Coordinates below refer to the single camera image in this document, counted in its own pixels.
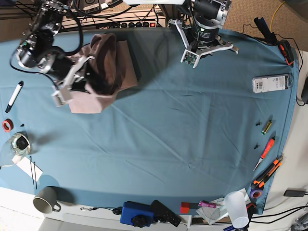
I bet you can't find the red black block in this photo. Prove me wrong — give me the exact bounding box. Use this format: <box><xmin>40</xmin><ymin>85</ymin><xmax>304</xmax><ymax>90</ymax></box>
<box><xmin>180</xmin><ymin>202</ymin><xmax>199</xmax><ymax>214</ymax></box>

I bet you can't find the white black marker pen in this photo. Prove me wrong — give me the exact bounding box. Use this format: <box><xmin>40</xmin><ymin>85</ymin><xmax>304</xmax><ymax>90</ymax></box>
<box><xmin>5</xmin><ymin>81</ymin><xmax>24</xmax><ymax>113</ymax></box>

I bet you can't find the blue table cloth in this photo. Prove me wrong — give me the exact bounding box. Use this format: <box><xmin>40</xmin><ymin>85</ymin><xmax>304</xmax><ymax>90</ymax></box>
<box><xmin>0</xmin><ymin>28</ymin><xmax>299</xmax><ymax>213</ymax></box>

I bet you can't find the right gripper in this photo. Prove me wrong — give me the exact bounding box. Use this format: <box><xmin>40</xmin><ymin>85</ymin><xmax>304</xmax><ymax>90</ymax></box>
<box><xmin>45</xmin><ymin>54</ymin><xmax>87</xmax><ymax>90</ymax></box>

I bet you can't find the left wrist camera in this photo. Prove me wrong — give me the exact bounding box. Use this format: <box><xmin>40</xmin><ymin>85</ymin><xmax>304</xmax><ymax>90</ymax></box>
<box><xmin>51</xmin><ymin>56</ymin><xmax>86</xmax><ymax>108</ymax></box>

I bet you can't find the white paper card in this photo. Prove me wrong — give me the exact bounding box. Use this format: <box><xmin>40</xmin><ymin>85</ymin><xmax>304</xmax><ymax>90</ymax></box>
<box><xmin>16</xmin><ymin>157</ymin><xmax>43</xmax><ymax>181</ymax></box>

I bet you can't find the yellow green battery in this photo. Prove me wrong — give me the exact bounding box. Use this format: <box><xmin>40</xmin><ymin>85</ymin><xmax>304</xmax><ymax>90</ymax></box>
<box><xmin>261</xmin><ymin>118</ymin><xmax>272</xmax><ymax>135</ymax></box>

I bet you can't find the black cable tie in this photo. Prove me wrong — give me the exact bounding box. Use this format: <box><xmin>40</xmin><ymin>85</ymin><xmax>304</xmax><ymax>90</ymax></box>
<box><xmin>29</xmin><ymin>156</ymin><xmax>38</xmax><ymax>190</ymax></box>

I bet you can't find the black red clamp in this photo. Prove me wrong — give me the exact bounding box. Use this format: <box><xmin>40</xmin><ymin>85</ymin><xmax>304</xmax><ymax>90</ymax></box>
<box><xmin>279</xmin><ymin>39</ymin><xmax>294</xmax><ymax>67</ymax></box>

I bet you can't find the black power adapter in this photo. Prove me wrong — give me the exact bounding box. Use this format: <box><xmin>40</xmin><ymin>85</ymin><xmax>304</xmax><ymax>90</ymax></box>
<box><xmin>283</xmin><ymin>189</ymin><xmax>308</xmax><ymax>197</ymax></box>

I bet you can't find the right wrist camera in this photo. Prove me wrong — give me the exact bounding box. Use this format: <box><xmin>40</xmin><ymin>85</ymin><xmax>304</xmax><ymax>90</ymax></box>
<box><xmin>173</xmin><ymin>20</ymin><xmax>200</xmax><ymax>69</ymax></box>

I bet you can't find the red tape roll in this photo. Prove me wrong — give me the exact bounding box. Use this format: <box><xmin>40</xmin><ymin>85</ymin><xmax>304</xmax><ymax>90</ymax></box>
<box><xmin>2</xmin><ymin>119</ymin><xmax>13</xmax><ymax>132</ymax></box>

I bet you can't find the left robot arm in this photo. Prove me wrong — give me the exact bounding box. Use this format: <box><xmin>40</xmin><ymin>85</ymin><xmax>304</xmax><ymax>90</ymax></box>
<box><xmin>168</xmin><ymin>0</ymin><xmax>238</xmax><ymax>68</ymax></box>

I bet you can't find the purple tape roll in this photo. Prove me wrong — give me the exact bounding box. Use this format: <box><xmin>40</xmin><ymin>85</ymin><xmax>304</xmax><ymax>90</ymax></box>
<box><xmin>250</xmin><ymin>189</ymin><xmax>262</xmax><ymax>199</ymax></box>

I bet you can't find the black remote control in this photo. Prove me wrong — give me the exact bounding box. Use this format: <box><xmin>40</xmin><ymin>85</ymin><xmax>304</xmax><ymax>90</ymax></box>
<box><xmin>150</xmin><ymin>200</ymin><xmax>181</xmax><ymax>227</ymax></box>

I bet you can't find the orange utility knife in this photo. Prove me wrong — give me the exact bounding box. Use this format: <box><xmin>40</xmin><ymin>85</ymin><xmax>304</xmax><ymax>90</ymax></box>
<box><xmin>251</xmin><ymin>155</ymin><xmax>283</xmax><ymax>190</ymax></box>

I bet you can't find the clear tape roll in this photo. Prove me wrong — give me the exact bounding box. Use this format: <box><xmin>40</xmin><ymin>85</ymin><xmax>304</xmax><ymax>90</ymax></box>
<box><xmin>0</xmin><ymin>132</ymin><xmax>31</xmax><ymax>168</ymax></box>

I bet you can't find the white power strip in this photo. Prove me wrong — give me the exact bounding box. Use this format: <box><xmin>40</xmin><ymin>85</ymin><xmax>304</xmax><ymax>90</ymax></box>
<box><xmin>77</xmin><ymin>7</ymin><xmax>167</xmax><ymax>30</ymax></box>

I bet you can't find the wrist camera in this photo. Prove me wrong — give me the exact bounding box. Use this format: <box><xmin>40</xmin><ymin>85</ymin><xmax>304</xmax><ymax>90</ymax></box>
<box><xmin>173</xmin><ymin>20</ymin><xmax>200</xmax><ymax>69</ymax></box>
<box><xmin>51</xmin><ymin>56</ymin><xmax>86</xmax><ymax>108</ymax></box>

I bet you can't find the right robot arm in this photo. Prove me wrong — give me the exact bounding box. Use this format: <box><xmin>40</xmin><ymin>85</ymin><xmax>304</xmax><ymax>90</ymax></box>
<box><xmin>10</xmin><ymin>0</ymin><xmax>83</xmax><ymax>90</ymax></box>

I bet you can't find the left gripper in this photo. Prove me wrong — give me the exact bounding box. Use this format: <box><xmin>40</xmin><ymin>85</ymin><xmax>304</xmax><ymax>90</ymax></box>
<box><xmin>168</xmin><ymin>20</ymin><xmax>238</xmax><ymax>55</ymax></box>

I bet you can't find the clear plastic package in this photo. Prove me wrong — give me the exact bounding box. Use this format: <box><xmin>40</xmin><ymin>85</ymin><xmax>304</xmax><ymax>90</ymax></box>
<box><xmin>252</xmin><ymin>74</ymin><xmax>294</xmax><ymax>93</ymax></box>

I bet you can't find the pink T-shirt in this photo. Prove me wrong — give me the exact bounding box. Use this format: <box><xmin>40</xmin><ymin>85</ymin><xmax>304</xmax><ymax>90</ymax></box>
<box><xmin>69</xmin><ymin>33</ymin><xmax>138</xmax><ymax>114</ymax></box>

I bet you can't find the orange screwdriver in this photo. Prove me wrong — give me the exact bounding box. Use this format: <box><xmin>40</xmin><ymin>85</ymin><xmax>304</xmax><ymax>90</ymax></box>
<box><xmin>253</xmin><ymin>137</ymin><xmax>276</xmax><ymax>171</ymax></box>

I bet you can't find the blue box with knob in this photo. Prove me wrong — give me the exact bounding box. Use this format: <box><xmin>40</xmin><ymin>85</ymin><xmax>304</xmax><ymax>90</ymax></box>
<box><xmin>120</xmin><ymin>201</ymin><xmax>154</xmax><ymax>228</ymax></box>

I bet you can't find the translucent plastic cup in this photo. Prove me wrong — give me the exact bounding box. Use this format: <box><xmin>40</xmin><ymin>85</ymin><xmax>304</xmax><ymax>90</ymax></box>
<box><xmin>224</xmin><ymin>191</ymin><xmax>249</xmax><ymax>229</ymax></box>

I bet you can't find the blue black clamp handle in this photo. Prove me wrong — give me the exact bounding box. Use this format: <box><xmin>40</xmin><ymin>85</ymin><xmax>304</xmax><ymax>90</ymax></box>
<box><xmin>254</xmin><ymin>17</ymin><xmax>277</xmax><ymax>45</ymax></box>

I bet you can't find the grey ceramic mug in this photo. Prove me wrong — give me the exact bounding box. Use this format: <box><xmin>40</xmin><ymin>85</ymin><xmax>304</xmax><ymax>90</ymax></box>
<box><xmin>33</xmin><ymin>186</ymin><xmax>61</xmax><ymax>214</ymax></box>

